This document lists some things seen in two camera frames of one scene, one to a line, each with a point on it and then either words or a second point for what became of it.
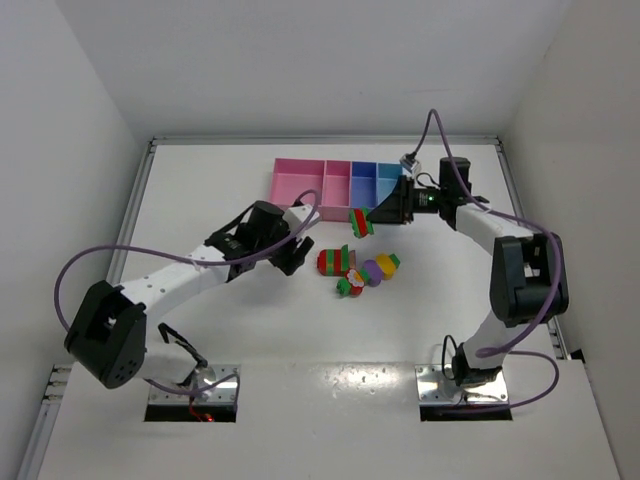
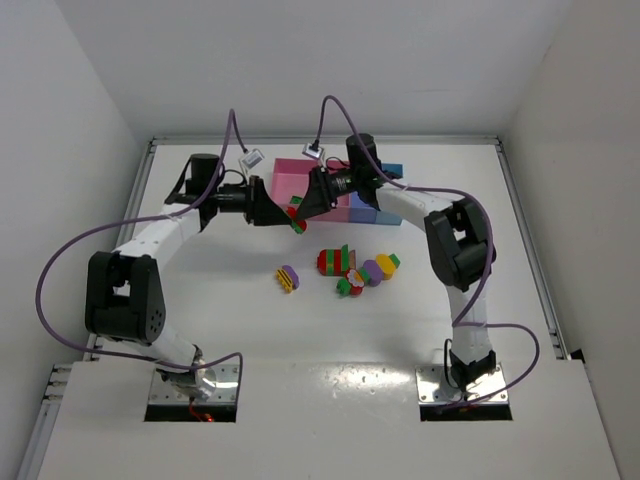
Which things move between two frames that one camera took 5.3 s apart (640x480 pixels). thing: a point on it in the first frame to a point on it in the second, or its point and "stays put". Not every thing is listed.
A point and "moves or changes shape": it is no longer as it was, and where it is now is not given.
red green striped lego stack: (361, 226) moves or changes shape
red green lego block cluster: (336, 262) stays put
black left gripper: (286, 253) to (253, 200)
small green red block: (355, 278) stays put
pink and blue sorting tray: (341, 186) stays put
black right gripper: (405, 200) to (322, 188)
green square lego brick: (395, 260) stays put
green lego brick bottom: (343, 286) stays put
